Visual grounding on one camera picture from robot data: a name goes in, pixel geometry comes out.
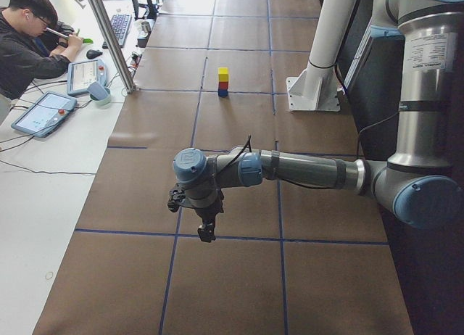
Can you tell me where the black keyboard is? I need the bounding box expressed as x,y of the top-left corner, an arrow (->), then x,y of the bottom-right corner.
110,14 -> 132,48

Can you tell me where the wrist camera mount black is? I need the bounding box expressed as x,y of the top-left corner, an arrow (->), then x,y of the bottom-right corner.
167,183 -> 190,212

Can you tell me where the yellow cube block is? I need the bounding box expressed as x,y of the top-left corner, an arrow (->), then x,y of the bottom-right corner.
217,67 -> 229,82

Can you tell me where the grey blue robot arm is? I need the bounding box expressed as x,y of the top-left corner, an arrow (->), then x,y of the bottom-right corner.
167,0 -> 463,242

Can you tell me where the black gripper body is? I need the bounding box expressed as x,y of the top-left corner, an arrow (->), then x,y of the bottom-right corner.
195,199 -> 224,225

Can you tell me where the teach pendant tablet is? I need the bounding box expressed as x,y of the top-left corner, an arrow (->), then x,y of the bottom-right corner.
11,91 -> 77,138
67,58 -> 107,96

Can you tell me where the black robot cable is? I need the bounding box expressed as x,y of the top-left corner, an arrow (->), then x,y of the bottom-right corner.
213,112 -> 399,191

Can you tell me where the metal cup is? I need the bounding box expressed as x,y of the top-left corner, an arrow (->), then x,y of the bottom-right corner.
141,21 -> 152,33

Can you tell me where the light green tape roll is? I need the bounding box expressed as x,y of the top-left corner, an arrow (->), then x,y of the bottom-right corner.
88,82 -> 111,109

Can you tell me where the seated person in black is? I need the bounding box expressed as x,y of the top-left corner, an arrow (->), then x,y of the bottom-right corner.
1,0 -> 83,100

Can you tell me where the red cube block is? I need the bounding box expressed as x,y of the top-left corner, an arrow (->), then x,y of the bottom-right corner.
218,81 -> 229,91

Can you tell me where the far teach pendant tablet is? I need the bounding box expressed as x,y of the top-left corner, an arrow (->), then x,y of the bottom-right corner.
67,58 -> 107,96

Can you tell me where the white pedestal column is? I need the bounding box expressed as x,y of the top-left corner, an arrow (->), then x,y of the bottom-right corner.
286,0 -> 357,112

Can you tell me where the blue cube block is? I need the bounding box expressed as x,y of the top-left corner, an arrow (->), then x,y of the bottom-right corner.
217,88 -> 228,97

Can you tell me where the aluminium frame post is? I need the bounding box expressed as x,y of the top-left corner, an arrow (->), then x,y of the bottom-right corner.
88,0 -> 136,94

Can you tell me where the black computer mouse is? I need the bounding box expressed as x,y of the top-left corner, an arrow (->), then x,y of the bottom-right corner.
86,49 -> 103,59

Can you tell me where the near teach pendant tablet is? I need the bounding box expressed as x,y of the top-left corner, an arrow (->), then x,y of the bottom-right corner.
11,91 -> 77,138

